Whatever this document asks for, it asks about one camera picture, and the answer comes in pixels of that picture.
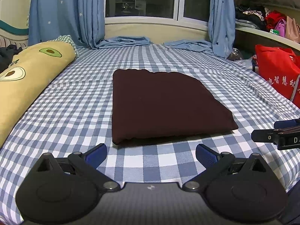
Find maroon vintage league sweater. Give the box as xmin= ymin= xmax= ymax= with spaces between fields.
xmin=112 ymin=69 xmax=239 ymax=145

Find black clothes on shelf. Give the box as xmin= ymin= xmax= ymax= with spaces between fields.
xmin=235 ymin=5 xmax=266 ymax=30

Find dark navy clothes pile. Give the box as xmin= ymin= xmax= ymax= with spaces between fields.
xmin=0 ymin=45 xmax=22 ymax=73

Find blue white checked bedsheet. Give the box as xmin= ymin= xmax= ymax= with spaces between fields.
xmin=1 ymin=44 xmax=299 ymax=224

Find red fabric tote bag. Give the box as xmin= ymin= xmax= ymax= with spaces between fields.
xmin=255 ymin=45 xmax=300 ymax=107

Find pink handbag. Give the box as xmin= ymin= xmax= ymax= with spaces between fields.
xmin=275 ymin=16 xmax=300 ymax=43

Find red item on shelf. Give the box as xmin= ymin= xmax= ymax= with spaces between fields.
xmin=265 ymin=10 xmax=287 ymax=32

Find right blue star curtain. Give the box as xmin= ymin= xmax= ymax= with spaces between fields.
xmin=208 ymin=0 xmax=236 ymax=59

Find blue star curtain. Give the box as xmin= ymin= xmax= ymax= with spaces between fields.
xmin=208 ymin=0 xmax=236 ymax=59
xmin=28 ymin=0 xmax=105 ymax=49

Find green checked pillow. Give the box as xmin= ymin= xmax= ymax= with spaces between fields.
xmin=51 ymin=35 xmax=79 ymax=59

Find teal trimmed headboard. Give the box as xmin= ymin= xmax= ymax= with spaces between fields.
xmin=0 ymin=20 xmax=29 ymax=48

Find left blue star curtain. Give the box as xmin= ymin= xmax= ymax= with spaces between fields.
xmin=28 ymin=0 xmax=105 ymax=49

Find white framed window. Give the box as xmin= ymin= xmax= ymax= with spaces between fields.
xmin=104 ymin=0 xmax=210 ymax=29

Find silver metal chair frame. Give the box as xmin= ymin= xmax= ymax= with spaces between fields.
xmin=290 ymin=75 xmax=300 ymax=102

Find white curved wall shelf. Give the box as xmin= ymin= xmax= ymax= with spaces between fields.
xmin=234 ymin=0 xmax=299 ymax=53

